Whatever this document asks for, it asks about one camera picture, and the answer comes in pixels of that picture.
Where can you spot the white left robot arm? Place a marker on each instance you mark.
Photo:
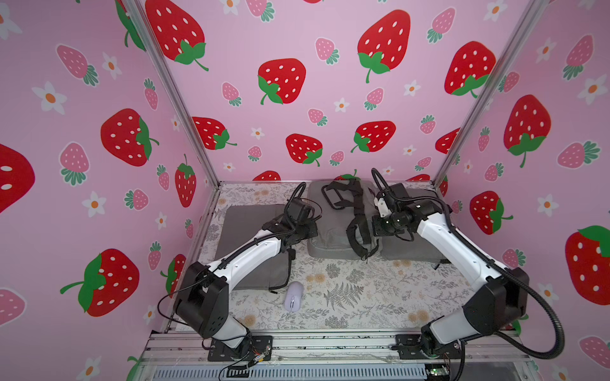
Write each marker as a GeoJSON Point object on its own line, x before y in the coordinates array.
{"type": "Point", "coordinates": [203, 301]}

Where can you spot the aluminium frame post left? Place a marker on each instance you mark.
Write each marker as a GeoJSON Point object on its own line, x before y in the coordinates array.
{"type": "Point", "coordinates": [143, 27]}

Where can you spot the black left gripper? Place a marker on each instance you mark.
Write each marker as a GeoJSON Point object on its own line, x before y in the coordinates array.
{"type": "Point", "coordinates": [311, 228]}

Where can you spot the lilac computer mouse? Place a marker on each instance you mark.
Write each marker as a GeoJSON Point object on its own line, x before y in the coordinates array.
{"type": "Point", "coordinates": [293, 297]}

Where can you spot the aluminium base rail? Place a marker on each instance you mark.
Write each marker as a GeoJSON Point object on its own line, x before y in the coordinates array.
{"type": "Point", "coordinates": [373, 354]}

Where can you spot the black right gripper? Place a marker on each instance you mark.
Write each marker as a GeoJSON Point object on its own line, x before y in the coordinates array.
{"type": "Point", "coordinates": [376, 225]}

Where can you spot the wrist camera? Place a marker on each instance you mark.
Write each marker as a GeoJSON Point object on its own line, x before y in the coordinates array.
{"type": "Point", "coordinates": [392, 198]}
{"type": "Point", "coordinates": [299, 211]}

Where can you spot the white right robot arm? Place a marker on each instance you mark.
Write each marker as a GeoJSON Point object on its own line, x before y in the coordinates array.
{"type": "Point", "coordinates": [497, 300]}

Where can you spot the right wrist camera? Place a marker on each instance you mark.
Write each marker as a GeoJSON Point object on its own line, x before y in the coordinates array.
{"type": "Point", "coordinates": [392, 198]}

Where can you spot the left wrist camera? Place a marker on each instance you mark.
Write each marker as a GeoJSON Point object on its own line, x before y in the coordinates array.
{"type": "Point", "coordinates": [299, 211]}

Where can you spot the aluminium frame post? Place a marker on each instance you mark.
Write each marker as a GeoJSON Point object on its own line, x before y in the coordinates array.
{"type": "Point", "coordinates": [524, 27]}
{"type": "Point", "coordinates": [143, 27]}

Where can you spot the aluminium frame post right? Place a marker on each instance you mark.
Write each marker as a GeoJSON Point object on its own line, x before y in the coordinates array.
{"type": "Point", "coordinates": [524, 27]}

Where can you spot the grey backpack with black straps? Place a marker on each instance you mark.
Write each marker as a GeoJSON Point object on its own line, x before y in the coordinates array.
{"type": "Point", "coordinates": [345, 230]}

